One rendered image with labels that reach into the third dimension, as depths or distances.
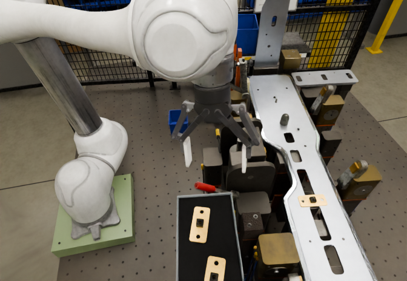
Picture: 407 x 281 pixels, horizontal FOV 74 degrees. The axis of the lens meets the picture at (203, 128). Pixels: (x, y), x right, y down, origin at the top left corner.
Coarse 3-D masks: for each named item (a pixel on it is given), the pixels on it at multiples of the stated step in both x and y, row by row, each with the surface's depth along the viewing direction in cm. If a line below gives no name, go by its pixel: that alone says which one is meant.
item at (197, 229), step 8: (200, 208) 66; (208, 208) 66; (200, 216) 64; (208, 216) 64; (192, 224) 63; (200, 224) 62; (192, 232) 62; (200, 232) 62; (192, 240) 61; (200, 240) 61
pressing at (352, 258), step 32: (256, 96) 119; (288, 96) 118; (288, 128) 105; (288, 160) 94; (320, 160) 95; (288, 192) 86; (320, 192) 86; (288, 224) 79; (320, 256) 73; (352, 256) 73
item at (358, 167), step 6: (354, 162) 83; (360, 162) 81; (366, 162) 81; (348, 168) 86; (354, 168) 82; (360, 168) 81; (366, 168) 81; (342, 174) 88; (348, 174) 86; (354, 174) 83; (360, 174) 83; (342, 180) 88; (348, 180) 85; (342, 186) 88
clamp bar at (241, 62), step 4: (240, 60) 100; (244, 60) 101; (252, 60) 100; (236, 64) 101; (240, 64) 99; (244, 64) 99; (252, 64) 100; (240, 68) 101; (244, 68) 101; (240, 72) 102; (244, 72) 102; (240, 76) 105; (244, 76) 103; (240, 80) 108; (244, 80) 105; (244, 84) 106; (244, 88) 108; (244, 92) 109
